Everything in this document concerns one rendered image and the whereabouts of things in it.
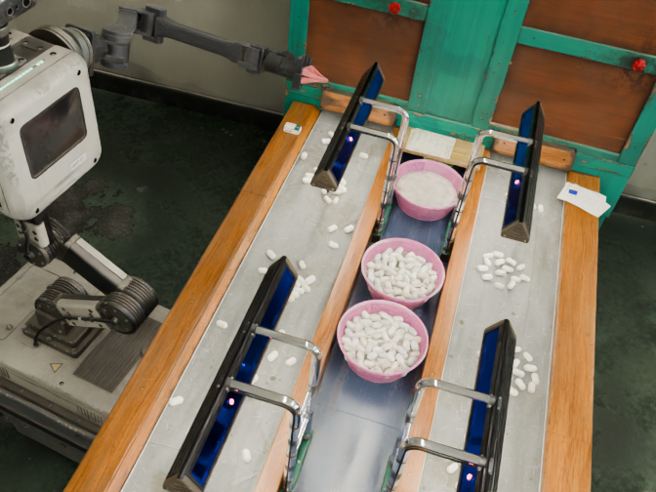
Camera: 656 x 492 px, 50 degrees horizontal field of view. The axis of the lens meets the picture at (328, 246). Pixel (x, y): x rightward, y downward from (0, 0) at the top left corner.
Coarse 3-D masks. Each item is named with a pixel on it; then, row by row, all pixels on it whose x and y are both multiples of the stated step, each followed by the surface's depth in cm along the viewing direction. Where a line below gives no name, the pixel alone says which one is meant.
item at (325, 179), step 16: (368, 80) 233; (384, 80) 244; (352, 96) 234; (368, 96) 231; (352, 112) 220; (368, 112) 229; (336, 144) 208; (352, 144) 216; (320, 160) 211; (336, 160) 205; (320, 176) 201; (336, 176) 204
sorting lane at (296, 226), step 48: (384, 144) 270; (288, 192) 247; (288, 240) 231; (336, 240) 233; (240, 288) 215; (192, 384) 190; (288, 384) 193; (240, 432) 182; (144, 480) 170; (240, 480) 173
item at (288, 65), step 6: (282, 60) 215; (288, 60) 215; (300, 60) 212; (282, 66) 215; (288, 66) 214; (294, 66) 214; (300, 66) 213; (282, 72) 216; (288, 72) 215; (294, 72) 214; (300, 72) 215; (294, 78) 214
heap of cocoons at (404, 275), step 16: (384, 256) 230; (400, 256) 230; (416, 256) 233; (368, 272) 224; (384, 272) 227; (400, 272) 225; (416, 272) 226; (432, 272) 226; (368, 288) 221; (384, 288) 222; (400, 288) 223; (416, 288) 223; (432, 288) 222
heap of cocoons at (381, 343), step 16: (368, 320) 210; (384, 320) 211; (400, 320) 212; (352, 336) 207; (368, 336) 208; (384, 336) 207; (400, 336) 209; (416, 336) 210; (352, 352) 202; (368, 352) 203; (384, 352) 203; (400, 352) 204; (416, 352) 204; (368, 368) 201; (384, 368) 201; (400, 368) 201
